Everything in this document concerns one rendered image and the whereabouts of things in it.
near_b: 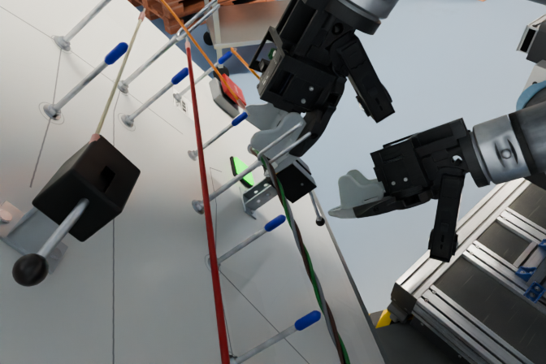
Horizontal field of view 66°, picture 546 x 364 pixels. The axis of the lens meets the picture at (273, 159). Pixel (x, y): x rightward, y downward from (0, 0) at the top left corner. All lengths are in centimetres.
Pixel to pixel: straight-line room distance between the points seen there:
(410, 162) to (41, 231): 41
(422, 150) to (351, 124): 198
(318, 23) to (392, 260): 156
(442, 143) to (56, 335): 44
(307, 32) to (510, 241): 154
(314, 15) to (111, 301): 30
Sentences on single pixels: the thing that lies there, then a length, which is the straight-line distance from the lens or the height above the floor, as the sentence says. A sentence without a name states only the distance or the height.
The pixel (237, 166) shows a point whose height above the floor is 112.
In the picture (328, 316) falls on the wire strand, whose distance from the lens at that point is 33.
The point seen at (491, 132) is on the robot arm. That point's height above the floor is 123.
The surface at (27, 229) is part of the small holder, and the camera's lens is 27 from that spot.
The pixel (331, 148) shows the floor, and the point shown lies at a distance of 234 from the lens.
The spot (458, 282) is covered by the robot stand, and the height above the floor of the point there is 21.
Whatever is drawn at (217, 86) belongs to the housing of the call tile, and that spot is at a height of 113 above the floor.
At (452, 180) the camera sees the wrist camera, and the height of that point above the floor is 116.
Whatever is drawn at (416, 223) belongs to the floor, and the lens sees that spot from 207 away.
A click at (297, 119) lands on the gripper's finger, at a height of 125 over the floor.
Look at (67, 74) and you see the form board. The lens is 44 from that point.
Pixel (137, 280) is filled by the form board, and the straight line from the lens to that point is 33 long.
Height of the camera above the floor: 153
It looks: 43 degrees down
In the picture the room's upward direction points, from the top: straight up
